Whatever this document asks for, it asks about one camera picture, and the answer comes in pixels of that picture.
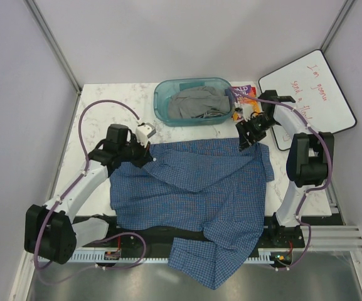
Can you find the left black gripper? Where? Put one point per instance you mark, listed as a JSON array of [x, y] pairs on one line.
[[145, 155]]

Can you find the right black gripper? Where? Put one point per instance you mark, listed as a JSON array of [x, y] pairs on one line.
[[244, 141]]

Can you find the blue checkered long sleeve shirt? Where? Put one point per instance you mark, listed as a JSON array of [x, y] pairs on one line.
[[200, 185]]

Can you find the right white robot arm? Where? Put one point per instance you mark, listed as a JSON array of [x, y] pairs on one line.
[[310, 160]]

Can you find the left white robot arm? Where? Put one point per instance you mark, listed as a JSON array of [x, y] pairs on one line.
[[50, 230]]

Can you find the small whiteboard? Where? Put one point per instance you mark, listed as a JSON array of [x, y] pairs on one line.
[[282, 139]]

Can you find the Roald Dahl book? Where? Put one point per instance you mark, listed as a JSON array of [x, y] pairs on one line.
[[243, 95]]

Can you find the grey shirt in bin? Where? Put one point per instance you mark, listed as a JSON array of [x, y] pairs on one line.
[[199, 102]]

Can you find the teal plastic bin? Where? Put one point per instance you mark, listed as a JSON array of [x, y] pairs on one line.
[[165, 90]]

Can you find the whiteboard with red writing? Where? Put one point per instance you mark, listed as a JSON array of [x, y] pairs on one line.
[[317, 94]]

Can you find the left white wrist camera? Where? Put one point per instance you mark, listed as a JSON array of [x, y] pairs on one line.
[[144, 132]]

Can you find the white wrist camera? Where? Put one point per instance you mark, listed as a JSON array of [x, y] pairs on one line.
[[245, 112], [144, 132]]

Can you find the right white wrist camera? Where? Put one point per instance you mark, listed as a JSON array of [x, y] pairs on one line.
[[245, 112]]

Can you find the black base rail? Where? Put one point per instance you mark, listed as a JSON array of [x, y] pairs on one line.
[[159, 240]]

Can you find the white slotted cable duct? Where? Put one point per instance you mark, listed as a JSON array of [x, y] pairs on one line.
[[110, 256]]

